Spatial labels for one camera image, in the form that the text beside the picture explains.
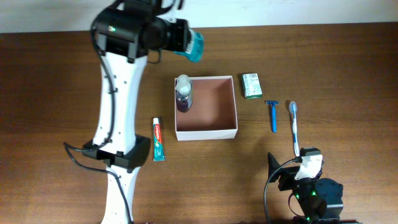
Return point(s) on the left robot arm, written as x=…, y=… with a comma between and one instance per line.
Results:
x=122, y=35

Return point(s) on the white open cardboard box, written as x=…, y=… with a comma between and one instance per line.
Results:
x=213, y=114

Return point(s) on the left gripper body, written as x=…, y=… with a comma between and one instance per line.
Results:
x=171, y=36

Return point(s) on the purple soap pump bottle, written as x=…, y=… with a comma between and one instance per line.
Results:
x=184, y=93

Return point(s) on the blue disposable razor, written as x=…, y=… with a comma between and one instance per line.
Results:
x=273, y=104

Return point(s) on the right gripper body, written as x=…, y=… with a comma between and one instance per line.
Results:
x=301, y=186

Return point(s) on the green white soap box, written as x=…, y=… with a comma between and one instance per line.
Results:
x=251, y=86

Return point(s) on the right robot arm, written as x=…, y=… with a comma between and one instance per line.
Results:
x=320, y=199

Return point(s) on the blue white toothbrush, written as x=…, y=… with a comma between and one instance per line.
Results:
x=293, y=113

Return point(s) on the green mouthwash bottle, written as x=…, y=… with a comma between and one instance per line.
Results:
x=195, y=47

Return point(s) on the Colgate toothpaste tube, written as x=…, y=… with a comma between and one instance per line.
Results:
x=158, y=145

